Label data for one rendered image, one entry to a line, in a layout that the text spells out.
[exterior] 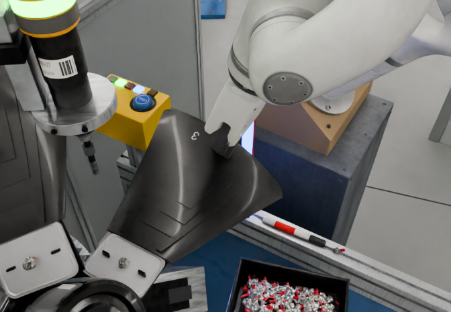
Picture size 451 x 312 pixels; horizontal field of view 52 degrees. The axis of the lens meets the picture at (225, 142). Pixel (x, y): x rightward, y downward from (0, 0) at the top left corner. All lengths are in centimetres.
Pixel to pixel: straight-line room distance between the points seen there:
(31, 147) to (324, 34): 33
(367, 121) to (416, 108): 160
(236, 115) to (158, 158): 17
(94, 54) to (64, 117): 117
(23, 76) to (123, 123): 61
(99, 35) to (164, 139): 88
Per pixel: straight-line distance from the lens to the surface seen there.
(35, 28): 35
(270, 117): 109
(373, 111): 123
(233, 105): 57
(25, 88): 40
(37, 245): 56
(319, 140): 106
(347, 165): 108
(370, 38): 42
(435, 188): 240
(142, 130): 96
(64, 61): 37
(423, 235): 221
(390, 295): 104
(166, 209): 65
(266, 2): 48
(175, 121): 74
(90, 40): 153
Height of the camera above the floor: 171
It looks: 46 degrees down
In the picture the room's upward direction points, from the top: straight up
